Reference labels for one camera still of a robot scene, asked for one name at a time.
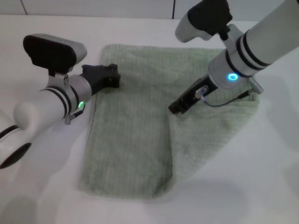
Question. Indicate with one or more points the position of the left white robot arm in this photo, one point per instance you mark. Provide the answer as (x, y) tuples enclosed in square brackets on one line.
[(39, 109)]

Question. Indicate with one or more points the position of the left wrist black silver camera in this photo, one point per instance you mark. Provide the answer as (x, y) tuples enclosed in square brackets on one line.
[(51, 50)]

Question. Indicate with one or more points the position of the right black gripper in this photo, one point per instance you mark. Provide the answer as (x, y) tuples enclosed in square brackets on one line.
[(194, 93)]

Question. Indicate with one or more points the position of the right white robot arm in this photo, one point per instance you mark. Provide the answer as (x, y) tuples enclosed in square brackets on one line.
[(264, 42)]

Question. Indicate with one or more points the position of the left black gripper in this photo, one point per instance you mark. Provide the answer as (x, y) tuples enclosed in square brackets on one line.
[(98, 76)]

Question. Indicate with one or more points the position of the light green ribbed towel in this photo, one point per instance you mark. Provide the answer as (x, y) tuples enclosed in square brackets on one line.
[(130, 140)]

